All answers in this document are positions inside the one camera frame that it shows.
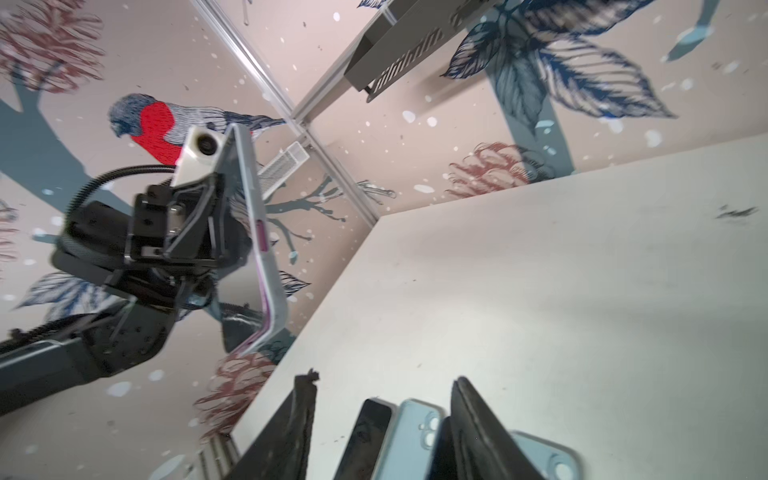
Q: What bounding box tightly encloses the pale green phone case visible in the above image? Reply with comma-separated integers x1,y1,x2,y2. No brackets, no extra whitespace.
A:
372,399,445,480

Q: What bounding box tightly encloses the phone with black screen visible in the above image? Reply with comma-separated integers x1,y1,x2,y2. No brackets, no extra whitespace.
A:
334,398,396,480

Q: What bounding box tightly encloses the white wire mesh basket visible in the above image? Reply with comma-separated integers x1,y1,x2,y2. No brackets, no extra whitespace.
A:
258,141,310,200

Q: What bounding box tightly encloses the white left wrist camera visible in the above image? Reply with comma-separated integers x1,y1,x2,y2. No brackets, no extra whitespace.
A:
170,126,225,187

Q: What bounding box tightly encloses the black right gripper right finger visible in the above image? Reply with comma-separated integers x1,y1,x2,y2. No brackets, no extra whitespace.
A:
450,376,543,480

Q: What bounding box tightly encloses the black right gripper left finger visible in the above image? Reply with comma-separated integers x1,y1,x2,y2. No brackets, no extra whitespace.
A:
225,369,319,480

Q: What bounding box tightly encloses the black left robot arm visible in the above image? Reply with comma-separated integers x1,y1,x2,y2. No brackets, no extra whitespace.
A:
1,167,252,414

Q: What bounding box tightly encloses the black wall basket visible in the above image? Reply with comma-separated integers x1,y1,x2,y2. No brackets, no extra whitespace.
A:
344,0,494,102

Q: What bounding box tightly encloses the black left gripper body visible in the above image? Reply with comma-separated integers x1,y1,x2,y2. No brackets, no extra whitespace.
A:
125,173,252,270

